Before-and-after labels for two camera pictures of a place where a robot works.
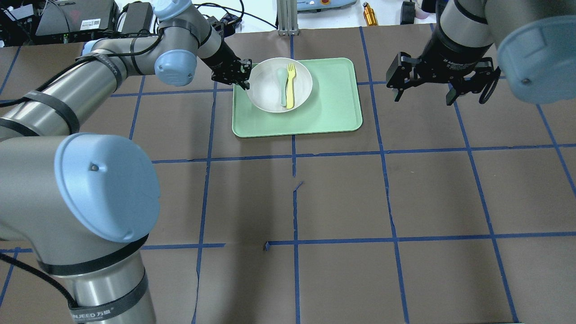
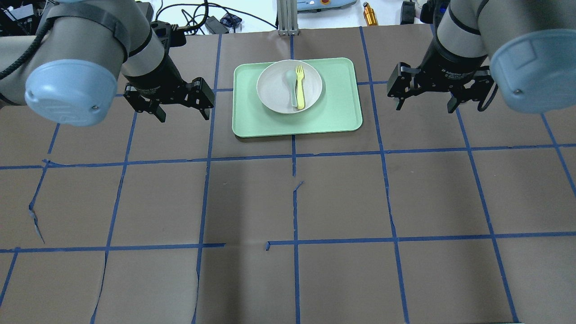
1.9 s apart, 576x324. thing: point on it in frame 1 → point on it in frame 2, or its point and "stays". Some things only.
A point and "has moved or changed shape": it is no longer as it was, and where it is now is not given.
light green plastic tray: (333, 105) stays
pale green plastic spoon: (282, 75) → (291, 78)
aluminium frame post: (287, 11) stays
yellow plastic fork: (291, 71) → (299, 75)
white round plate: (264, 86) has moved or changed shape
